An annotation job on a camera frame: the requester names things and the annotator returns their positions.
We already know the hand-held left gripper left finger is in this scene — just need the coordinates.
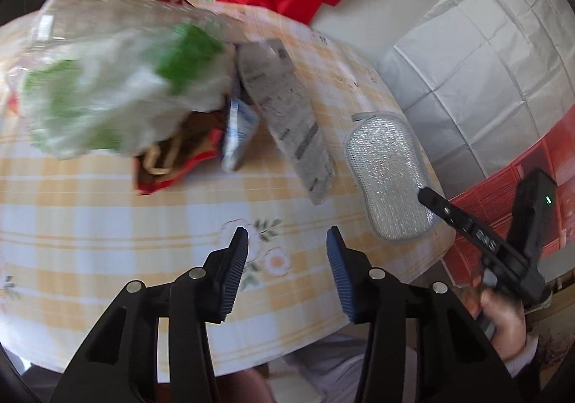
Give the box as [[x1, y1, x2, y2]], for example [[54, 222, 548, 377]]
[[50, 227, 249, 403]]

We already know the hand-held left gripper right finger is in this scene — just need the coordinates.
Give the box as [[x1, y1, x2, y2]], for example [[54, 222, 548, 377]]
[[326, 226, 524, 403]]

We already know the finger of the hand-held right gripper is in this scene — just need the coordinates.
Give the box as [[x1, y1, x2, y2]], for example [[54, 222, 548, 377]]
[[419, 186, 472, 232]]

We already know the red brown paper bag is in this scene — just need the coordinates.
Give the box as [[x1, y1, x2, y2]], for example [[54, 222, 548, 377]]
[[135, 109, 225, 197]]

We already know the blue white small packet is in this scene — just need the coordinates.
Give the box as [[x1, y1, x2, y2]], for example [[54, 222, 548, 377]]
[[220, 98, 260, 172]]

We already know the white printed paper strip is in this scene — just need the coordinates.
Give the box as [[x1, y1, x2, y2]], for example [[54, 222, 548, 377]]
[[236, 39, 335, 206]]

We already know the person's right forearm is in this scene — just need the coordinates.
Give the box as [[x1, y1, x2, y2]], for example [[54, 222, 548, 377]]
[[503, 335, 540, 381]]

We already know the person's right hand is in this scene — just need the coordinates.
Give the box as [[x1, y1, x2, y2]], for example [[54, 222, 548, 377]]
[[480, 288, 526, 361]]

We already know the silver scrub pad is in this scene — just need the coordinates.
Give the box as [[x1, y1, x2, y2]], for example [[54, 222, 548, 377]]
[[344, 112, 441, 242]]

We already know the person's leg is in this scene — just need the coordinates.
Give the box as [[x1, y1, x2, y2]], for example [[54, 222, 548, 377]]
[[279, 333, 373, 403]]

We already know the yellow checked tablecloth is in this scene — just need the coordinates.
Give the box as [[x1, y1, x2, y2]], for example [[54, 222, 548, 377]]
[[0, 0, 454, 379]]

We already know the white backdrop sheet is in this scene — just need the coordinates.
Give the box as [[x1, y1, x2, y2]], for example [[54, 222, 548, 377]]
[[377, 0, 575, 188]]

